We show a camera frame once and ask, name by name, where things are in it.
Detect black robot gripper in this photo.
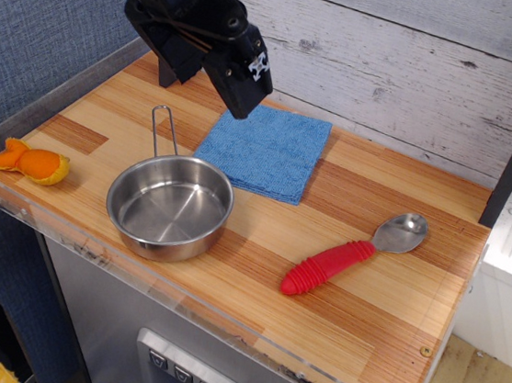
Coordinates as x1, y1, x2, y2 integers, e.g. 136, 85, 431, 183
125, 0, 273, 119

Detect white plastic appliance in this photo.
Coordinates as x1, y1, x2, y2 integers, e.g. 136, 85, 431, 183
448, 168, 512, 377

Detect orange plush goldfish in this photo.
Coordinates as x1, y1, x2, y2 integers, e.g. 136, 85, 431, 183
0, 138, 70, 186

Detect blue rag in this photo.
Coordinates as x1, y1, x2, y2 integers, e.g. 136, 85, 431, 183
195, 106, 332, 205

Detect grey button control panel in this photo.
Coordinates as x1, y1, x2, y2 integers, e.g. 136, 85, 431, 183
136, 328, 236, 383

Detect red handled metal spoon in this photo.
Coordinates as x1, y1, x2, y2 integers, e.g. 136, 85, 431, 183
280, 213, 429, 296

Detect stainless steel pan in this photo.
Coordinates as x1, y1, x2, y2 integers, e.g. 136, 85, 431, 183
106, 105, 235, 263

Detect clear acrylic table guard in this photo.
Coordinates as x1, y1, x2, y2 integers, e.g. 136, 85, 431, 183
0, 172, 489, 383

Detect stainless steel cabinet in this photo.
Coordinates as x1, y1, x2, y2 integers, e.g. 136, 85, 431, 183
45, 238, 300, 383

